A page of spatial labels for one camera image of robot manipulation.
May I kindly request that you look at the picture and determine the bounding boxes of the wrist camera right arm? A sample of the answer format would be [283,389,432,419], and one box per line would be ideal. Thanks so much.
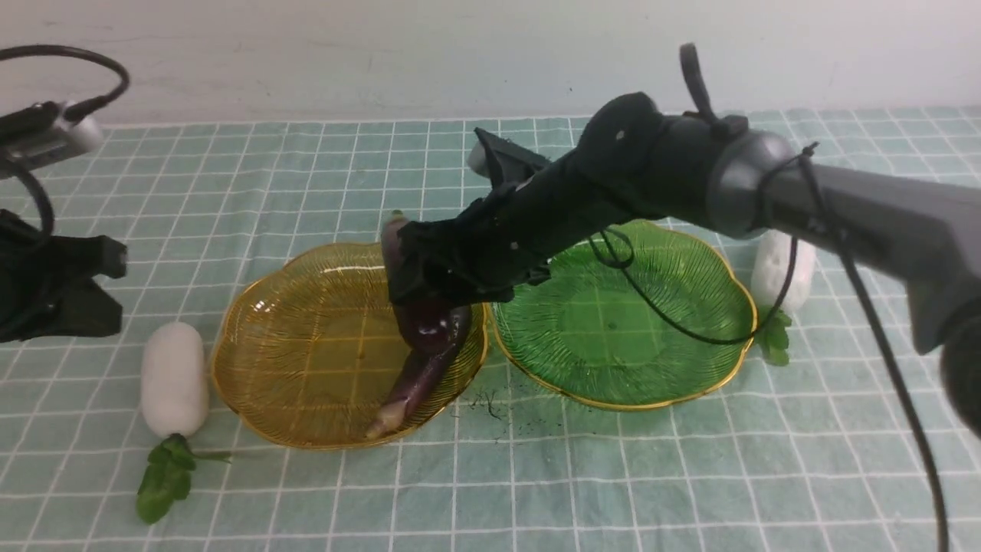
[467,128,552,189]

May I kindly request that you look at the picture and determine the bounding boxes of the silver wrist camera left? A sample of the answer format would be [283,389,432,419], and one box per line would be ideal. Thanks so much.
[1,101,105,172]

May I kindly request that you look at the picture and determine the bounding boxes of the black gripper body left arm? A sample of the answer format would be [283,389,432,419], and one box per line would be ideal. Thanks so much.
[1,211,127,343]

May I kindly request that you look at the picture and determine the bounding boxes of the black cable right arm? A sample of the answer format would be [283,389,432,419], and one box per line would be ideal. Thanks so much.
[589,43,951,552]

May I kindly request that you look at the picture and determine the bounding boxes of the green plastic plate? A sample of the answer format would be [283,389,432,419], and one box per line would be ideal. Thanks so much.
[493,222,757,411]

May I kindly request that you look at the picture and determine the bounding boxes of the black gripper body right arm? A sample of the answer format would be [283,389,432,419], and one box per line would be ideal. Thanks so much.
[389,165,614,305]

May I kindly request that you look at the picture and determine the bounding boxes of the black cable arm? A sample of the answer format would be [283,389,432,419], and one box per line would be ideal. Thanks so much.
[589,43,951,552]
[0,44,131,238]

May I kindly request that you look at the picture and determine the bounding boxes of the green checkered tablecloth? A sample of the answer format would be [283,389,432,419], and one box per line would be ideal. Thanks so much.
[1,121,936,551]

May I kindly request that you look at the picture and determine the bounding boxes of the purple eggplant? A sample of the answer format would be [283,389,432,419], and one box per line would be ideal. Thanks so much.
[364,305,473,440]
[379,209,455,354]

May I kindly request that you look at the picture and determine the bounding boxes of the amber plastic plate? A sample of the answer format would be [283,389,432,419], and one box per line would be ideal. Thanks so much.
[211,242,490,450]

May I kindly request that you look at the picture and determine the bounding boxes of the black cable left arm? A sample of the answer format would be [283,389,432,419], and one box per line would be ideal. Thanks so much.
[0,44,131,238]

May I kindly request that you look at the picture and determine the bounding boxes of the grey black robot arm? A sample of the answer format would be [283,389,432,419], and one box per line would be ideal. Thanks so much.
[388,92,979,432]

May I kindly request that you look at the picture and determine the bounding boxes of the white radish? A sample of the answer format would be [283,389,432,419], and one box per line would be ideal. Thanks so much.
[136,321,230,525]
[750,230,816,366]

